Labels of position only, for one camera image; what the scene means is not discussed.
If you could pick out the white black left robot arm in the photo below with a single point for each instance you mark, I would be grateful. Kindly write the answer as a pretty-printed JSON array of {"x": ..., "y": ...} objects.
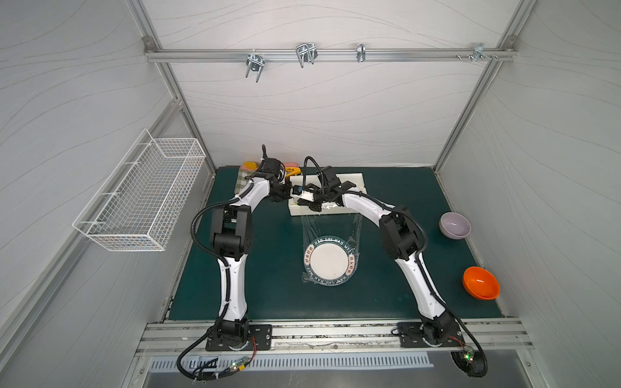
[{"x": 231, "y": 236}]

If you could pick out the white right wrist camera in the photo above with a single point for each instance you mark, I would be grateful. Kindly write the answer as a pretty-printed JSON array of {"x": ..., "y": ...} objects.
[{"x": 306, "y": 196}]

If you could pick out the lilac ceramic bowl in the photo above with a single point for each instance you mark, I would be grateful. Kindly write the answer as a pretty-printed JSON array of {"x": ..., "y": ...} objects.
[{"x": 454, "y": 226}]

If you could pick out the yellow handled tongs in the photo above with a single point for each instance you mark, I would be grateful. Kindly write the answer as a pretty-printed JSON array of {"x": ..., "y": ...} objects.
[{"x": 293, "y": 171}]

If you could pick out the cream plastic wrap dispenser box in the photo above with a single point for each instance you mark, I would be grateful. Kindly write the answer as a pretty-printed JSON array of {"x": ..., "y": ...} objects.
[{"x": 295, "y": 210}]

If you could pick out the white wire basket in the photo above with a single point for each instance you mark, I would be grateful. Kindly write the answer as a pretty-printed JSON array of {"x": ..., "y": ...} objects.
[{"x": 137, "y": 207}]

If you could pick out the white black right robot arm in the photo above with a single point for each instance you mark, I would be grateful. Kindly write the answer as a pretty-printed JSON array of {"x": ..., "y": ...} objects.
[{"x": 403, "y": 239}]

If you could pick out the small metal hook clamp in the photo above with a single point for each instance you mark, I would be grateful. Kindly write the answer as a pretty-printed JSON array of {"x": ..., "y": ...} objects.
[{"x": 361, "y": 53}]

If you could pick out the metal U-bolt clamp middle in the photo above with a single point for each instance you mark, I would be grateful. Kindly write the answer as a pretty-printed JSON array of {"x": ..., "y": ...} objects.
[{"x": 306, "y": 54}]

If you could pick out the metal U-bolt clamp left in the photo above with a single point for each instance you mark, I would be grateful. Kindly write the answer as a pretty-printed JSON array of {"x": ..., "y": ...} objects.
[{"x": 255, "y": 64}]

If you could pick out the white slotted vent strip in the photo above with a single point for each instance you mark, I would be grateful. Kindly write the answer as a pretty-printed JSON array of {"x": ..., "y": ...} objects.
[{"x": 301, "y": 362}]

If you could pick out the metal bracket clamp right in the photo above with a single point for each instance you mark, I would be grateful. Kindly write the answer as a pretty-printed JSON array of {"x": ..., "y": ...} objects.
[{"x": 478, "y": 54}]

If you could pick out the aluminium top rail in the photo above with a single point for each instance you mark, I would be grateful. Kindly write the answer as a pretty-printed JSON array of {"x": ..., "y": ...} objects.
[{"x": 288, "y": 55}]

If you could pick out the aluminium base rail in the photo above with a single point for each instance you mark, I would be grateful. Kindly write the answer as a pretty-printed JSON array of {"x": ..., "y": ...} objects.
[{"x": 335, "y": 336}]

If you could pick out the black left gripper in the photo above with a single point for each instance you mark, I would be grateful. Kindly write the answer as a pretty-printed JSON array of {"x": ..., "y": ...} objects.
[{"x": 283, "y": 189}]

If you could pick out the metal u-bolt clamp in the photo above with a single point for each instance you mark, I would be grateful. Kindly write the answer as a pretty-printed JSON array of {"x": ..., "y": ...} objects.
[
  {"x": 255, "y": 64},
  {"x": 306, "y": 54}
]

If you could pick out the clear plastic wrap sheet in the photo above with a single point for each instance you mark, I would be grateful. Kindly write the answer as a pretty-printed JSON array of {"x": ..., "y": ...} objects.
[{"x": 345, "y": 226}]

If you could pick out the orange bowl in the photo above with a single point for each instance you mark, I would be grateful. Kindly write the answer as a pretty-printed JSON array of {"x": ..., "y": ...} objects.
[{"x": 481, "y": 284}]

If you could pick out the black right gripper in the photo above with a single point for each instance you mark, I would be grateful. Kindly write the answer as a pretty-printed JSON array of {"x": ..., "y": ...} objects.
[{"x": 313, "y": 189}]

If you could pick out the white plate green rim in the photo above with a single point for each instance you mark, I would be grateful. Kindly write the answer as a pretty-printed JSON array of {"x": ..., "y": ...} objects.
[{"x": 330, "y": 261}]

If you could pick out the pink tray checkered cloth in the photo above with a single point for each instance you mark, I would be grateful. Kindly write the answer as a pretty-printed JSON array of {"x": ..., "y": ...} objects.
[{"x": 247, "y": 169}]

